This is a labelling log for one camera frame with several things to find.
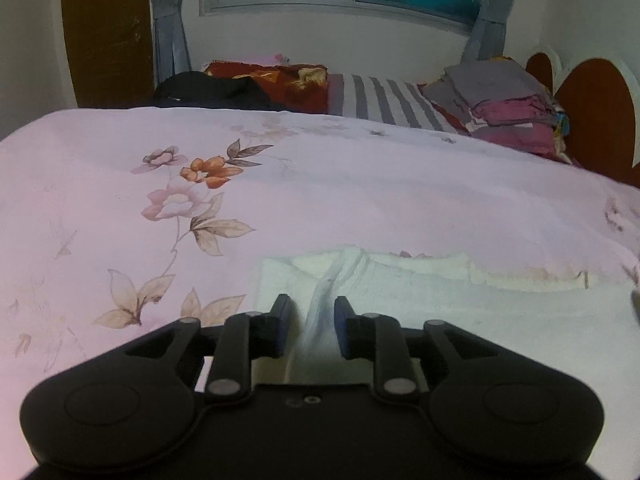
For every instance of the stack of folded clothes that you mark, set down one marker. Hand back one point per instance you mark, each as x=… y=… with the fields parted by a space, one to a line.
x=497 y=101

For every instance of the grey curtain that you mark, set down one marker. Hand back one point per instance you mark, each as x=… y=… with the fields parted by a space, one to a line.
x=488 y=33
x=170 y=51

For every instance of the grey striped sheet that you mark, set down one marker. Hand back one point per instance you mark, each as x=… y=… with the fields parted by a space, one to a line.
x=388 y=101

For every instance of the grey curtain right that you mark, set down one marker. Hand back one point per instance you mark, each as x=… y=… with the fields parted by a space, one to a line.
x=488 y=33

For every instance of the red floral pillow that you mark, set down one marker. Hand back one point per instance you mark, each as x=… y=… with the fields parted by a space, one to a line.
x=300 y=88

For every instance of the pink floral bed sheet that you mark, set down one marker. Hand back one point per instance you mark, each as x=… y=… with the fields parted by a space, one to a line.
x=117 y=222

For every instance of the white knit garment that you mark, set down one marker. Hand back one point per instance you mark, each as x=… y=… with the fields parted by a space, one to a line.
x=581 y=325

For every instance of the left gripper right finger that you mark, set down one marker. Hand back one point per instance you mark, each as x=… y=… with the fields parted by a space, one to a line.
x=378 y=339

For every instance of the black bag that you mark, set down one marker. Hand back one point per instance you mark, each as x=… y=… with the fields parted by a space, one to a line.
x=197 y=89

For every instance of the brown wooden door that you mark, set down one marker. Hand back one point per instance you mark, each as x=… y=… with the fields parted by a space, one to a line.
x=108 y=46

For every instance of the red heart-shaped headboard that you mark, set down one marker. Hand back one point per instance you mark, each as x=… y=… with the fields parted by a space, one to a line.
x=600 y=95

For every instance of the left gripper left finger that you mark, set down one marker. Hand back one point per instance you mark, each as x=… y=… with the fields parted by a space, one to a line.
x=244 y=338

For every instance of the grey curtain left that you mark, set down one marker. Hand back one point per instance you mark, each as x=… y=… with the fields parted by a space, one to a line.
x=170 y=51

